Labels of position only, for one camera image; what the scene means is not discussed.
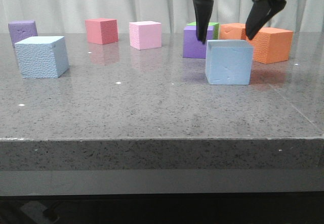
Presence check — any green foam cube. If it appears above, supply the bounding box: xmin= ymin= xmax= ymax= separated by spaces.
xmin=186 ymin=21 xmax=220 ymax=40

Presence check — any orange textured foam cube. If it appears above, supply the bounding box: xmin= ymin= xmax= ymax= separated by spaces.
xmin=246 ymin=27 xmax=294 ymax=64

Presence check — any textured light blue foam cube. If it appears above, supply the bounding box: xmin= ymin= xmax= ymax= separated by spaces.
xmin=15 ymin=36 xmax=69 ymax=78

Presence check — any red foam cube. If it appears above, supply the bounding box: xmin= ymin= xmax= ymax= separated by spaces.
xmin=85 ymin=18 xmax=118 ymax=44

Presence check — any purple dented foam cube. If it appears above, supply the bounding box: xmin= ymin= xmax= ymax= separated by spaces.
xmin=8 ymin=20 xmax=38 ymax=47

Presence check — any smooth light blue foam cube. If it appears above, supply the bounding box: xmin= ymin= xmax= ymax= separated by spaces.
xmin=205 ymin=39 xmax=254 ymax=85

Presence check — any orange dented foam cube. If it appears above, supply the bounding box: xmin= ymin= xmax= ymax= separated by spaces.
xmin=219 ymin=23 xmax=246 ymax=40

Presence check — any pink foam cube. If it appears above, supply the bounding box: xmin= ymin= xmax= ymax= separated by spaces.
xmin=129 ymin=21 xmax=162 ymax=50

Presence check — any purple smooth foam cube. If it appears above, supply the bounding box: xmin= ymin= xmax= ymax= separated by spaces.
xmin=183 ymin=25 xmax=207 ymax=59

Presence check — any grey curtain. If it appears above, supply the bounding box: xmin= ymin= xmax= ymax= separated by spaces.
xmin=1 ymin=0 xmax=323 ymax=33

